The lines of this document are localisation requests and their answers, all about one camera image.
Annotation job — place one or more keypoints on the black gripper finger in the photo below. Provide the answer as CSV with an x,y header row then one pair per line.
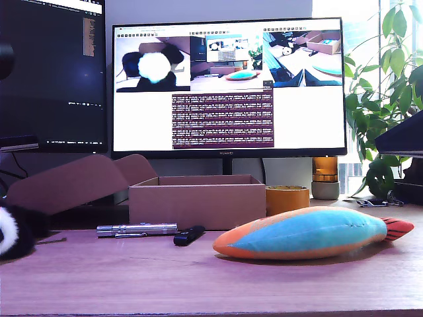
x,y
406,138

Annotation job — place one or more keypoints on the black and white panda toy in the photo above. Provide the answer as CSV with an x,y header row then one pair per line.
x,y
6,228

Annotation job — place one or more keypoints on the brown cardboard box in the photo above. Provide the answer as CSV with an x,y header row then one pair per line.
x,y
198,208

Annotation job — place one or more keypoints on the green leafy plant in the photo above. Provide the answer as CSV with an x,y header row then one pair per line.
x,y
373,115

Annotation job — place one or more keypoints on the black plant tray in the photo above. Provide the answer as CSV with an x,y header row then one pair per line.
x,y
409,193

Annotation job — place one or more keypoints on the silver bottle opener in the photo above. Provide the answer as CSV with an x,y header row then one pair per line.
x,y
371,203

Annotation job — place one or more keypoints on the amber glass jar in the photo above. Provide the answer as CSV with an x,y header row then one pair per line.
x,y
325,168

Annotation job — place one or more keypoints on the pale grey plant pot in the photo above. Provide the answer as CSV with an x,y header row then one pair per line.
x,y
325,191

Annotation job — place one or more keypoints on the black framed bright monitor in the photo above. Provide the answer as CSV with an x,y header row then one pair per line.
x,y
307,115

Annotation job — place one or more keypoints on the yellow packing tape roll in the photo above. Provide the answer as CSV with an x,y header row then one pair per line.
x,y
287,203

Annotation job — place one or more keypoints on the orange and blue fish plush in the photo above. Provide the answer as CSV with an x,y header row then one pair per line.
x,y
307,234

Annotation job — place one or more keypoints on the black marker pen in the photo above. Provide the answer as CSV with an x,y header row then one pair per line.
x,y
188,236

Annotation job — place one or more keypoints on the silver flashlight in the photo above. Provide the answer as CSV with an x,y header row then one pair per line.
x,y
138,228

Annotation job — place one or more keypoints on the silver pen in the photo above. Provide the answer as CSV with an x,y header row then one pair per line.
x,y
130,235

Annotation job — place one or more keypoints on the dark screen monitor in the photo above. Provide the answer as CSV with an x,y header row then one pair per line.
x,y
49,66

